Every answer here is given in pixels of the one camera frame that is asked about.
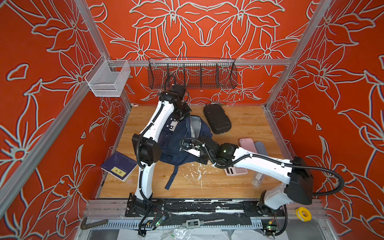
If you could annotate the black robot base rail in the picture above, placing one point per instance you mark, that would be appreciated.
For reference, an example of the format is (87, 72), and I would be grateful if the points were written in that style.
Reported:
(246, 207)

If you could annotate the black hard zip case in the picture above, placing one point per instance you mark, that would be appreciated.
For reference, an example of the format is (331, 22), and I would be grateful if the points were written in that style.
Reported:
(217, 119)

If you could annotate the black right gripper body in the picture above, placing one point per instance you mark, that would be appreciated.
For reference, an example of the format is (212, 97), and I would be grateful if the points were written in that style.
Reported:
(209, 155)

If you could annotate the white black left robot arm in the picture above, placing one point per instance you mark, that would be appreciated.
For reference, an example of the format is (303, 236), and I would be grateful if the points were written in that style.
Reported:
(146, 144)

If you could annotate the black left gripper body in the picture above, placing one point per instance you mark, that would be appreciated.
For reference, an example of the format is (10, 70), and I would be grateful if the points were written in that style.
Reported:
(182, 111)

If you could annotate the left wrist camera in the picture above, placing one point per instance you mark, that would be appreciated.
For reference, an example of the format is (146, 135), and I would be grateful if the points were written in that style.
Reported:
(180, 90)

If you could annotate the yellow tape roll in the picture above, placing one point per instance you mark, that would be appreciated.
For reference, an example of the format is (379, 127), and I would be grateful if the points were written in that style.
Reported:
(303, 214)

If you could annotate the brown bent metal bar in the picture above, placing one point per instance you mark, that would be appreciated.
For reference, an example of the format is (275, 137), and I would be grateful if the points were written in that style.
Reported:
(85, 225)

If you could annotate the navy blue student backpack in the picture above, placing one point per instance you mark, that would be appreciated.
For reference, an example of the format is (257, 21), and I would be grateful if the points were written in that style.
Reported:
(176, 138)

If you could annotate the black wire wall basket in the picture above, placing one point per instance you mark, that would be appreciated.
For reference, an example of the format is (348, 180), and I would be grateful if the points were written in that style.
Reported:
(192, 73)

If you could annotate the grey blue glasses case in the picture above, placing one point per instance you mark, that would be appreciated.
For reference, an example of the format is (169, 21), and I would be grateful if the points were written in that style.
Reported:
(261, 149)

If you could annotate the white wire mesh basket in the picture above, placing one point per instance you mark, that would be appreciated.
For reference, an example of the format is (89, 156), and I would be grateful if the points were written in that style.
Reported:
(108, 78)

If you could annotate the pink pencil case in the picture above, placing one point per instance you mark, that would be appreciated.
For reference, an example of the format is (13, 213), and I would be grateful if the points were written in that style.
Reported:
(248, 145)

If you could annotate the purple notebook yellow label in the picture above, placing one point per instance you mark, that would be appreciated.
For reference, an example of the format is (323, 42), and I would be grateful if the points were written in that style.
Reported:
(119, 166)

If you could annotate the pink white calculator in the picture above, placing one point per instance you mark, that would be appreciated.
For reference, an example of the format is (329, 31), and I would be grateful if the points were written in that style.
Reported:
(235, 171)

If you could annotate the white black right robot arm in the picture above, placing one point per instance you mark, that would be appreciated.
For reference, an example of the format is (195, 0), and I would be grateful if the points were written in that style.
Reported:
(297, 181)

